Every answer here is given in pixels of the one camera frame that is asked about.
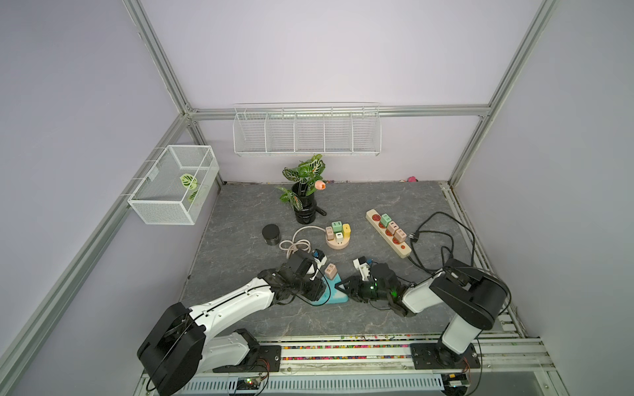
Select black plant pot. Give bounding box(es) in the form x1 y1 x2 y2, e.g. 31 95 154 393
291 182 327 225

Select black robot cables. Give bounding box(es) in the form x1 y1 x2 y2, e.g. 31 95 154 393
408 211 476 276

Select green charger on round socket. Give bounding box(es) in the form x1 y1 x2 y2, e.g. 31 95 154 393
331 221 343 234

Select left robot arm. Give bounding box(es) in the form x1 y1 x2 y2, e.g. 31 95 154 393
137 249 334 395

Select pink charger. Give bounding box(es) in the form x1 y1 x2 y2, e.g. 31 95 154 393
386 221 399 235
325 227 335 241
393 229 407 244
324 263 338 280

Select wide white wire basket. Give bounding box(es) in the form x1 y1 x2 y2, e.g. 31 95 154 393
233 102 382 156

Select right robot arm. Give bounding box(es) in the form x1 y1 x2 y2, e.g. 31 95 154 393
335 258 512 366

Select teal triangular power socket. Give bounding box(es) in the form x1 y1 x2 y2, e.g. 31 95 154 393
314 274 348 306

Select cream power strip red outlets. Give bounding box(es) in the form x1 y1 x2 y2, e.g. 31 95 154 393
366 209 412 259

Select black cylinder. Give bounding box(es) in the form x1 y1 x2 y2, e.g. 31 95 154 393
262 224 281 246

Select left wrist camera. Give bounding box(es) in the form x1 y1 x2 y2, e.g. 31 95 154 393
307 249 328 276

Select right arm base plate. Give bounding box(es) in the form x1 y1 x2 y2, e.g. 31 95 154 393
409 343 481 371

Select green leaf in small basket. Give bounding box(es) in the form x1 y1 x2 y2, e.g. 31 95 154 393
179 173 198 191

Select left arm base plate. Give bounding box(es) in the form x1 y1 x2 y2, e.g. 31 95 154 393
213 345 282 373

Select artificial green leaf plant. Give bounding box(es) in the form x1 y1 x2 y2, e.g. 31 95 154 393
277 154 326 211

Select small white wire basket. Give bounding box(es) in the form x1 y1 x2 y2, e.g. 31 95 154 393
127 145 220 225

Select green charger on strip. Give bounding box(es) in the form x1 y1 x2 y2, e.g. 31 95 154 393
380 214 392 228

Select aluminium rail frame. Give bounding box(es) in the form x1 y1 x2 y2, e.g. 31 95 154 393
133 333 571 396

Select round pink power socket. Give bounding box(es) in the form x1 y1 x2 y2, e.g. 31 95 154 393
325 227 351 250

